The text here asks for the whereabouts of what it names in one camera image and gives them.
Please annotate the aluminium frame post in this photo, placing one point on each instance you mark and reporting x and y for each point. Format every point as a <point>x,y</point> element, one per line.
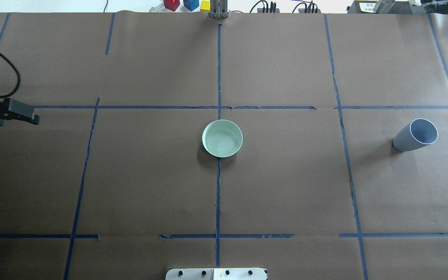
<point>218,9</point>

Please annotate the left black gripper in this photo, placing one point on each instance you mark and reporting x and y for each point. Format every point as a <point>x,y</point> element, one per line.
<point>18,110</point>

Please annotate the small metal cup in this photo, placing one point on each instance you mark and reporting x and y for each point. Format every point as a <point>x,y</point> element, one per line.
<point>383,6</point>

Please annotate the blue cube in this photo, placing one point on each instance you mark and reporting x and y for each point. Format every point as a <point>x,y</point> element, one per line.
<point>191,5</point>

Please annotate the black power strip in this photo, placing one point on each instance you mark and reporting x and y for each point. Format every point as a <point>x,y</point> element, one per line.
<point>264,7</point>
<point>311,8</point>

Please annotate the white camera stand column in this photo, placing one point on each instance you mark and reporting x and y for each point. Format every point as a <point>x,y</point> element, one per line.
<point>217,274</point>

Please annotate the yellow cube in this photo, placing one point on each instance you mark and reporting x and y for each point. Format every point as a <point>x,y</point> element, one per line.
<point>205,5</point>

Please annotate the blue-grey plastic cup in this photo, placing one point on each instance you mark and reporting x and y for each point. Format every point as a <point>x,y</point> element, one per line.
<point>417,134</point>

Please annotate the mint green bowl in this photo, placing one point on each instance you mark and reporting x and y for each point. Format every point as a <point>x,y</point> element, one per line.
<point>222,138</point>

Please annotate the red cube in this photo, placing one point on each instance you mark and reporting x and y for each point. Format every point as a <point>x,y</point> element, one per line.
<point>171,5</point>

